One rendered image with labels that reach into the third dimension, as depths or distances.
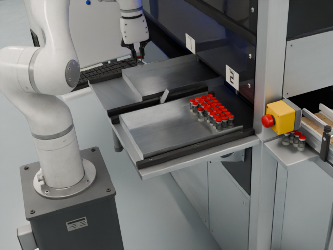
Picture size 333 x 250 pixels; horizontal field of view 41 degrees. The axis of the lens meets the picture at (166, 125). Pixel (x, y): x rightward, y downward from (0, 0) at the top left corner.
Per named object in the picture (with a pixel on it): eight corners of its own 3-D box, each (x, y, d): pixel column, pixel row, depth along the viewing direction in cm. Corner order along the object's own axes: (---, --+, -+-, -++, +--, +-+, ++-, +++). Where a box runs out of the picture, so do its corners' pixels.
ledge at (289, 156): (300, 136, 145) (300, 131, 144) (325, 157, 134) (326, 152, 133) (262, 147, 141) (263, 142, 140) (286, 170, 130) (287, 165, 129)
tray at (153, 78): (196, 59, 195) (195, 52, 193) (224, 84, 175) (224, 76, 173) (122, 77, 186) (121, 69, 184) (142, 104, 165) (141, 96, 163)
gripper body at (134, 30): (141, 7, 170) (145, 35, 175) (116, 12, 168) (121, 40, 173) (147, 12, 164) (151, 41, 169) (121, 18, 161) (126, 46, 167)
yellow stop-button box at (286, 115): (285, 118, 136) (287, 97, 132) (299, 129, 130) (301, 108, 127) (263, 124, 134) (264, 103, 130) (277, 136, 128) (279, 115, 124)
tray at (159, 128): (207, 99, 165) (207, 91, 163) (242, 134, 144) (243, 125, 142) (120, 123, 156) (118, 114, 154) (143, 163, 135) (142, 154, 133)
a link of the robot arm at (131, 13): (139, 2, 169) (140, 9, 170) (117, 6, 167) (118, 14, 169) (145, 7, 162) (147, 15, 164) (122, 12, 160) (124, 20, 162)
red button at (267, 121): (270, 121, 132) (271, 110, 130) (278, 128, 129) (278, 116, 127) (259, 124, 131) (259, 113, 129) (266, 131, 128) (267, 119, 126)
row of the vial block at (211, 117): (200, 107, 160) (199, 96, 158) (223, 132, 146) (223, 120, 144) (194, 108, 160) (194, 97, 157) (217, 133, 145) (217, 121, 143)
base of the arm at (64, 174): (36, 207, 125) (20, 155, 115) (30, 168, 140) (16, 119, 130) (102, 188, 130) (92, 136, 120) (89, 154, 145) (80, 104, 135)
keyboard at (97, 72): (136, 58, 219) (135, 54, 218) (148, 68, 209) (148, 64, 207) (58, 81, 204) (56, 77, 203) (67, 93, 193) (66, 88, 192)
